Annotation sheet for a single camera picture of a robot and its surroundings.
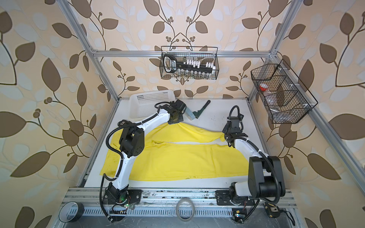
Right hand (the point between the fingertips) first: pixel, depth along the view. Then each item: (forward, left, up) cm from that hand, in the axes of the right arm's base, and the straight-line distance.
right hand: (231, 128), depth 91 cm
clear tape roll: (-41, +35, -6) cm, 54 cm away
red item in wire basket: (+12, -16, +24) cm, 31 cm away
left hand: (+11, +36, 0) cm, 37 cm away
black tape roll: (-42, +85, -9) cm, 95 cm away
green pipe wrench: (+20, +20, -9) cm, 29 cm away
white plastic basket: (+31, +66, -7) cm, 73 cm away
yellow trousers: (-10, +34, -9) cm, 37 cm away
